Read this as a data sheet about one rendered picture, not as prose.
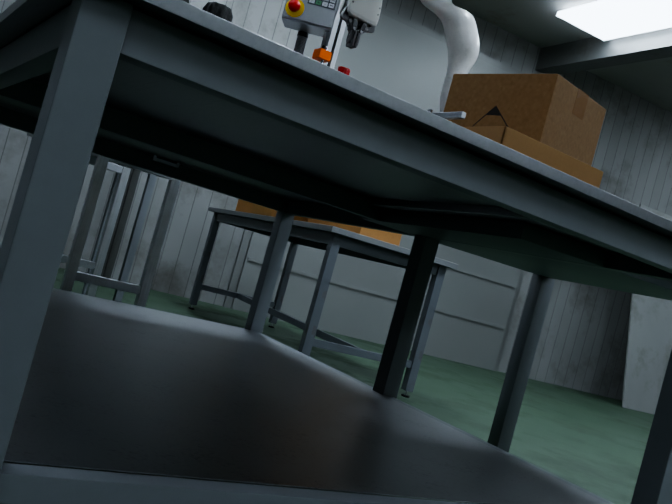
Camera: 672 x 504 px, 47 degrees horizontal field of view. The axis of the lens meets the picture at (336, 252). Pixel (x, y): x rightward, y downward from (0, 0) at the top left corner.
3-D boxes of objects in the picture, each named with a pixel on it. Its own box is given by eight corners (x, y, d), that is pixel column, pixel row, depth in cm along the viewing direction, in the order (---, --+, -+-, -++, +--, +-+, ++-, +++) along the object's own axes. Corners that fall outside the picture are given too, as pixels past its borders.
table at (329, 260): (180, 305, 583) (208, 206, 585) (275, 327, 618) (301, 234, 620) (291, 375, 386) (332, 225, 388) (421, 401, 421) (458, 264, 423)
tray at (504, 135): (393, 147, 153) (398, 128, 153) (485, 184, 167) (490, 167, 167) (499, 148, 127) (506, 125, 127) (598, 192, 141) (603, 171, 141)
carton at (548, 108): (424, 176, 192) (453, 73, 193) (479, 201, 209) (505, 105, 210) (527, 189, 171) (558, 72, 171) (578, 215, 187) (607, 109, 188)
